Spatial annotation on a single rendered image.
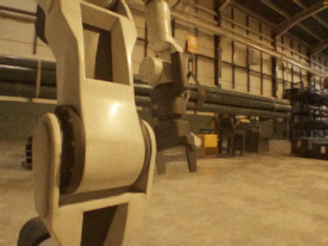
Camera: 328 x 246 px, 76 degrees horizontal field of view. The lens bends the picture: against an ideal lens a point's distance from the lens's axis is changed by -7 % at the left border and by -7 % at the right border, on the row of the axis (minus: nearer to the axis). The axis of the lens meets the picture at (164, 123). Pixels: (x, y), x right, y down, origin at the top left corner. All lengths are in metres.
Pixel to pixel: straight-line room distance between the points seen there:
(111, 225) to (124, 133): 0.20
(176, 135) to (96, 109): 0.23
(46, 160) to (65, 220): 0.09
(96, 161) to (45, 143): 0.07
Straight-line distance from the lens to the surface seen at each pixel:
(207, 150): 6.46
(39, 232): 0.74
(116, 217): 0.46
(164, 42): 0.62
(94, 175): 0.35
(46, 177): 0.35
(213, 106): 4.07
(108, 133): 0.35
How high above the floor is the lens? 0.64
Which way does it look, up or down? 2 degrees up
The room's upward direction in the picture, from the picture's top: 1 degrees clockwise
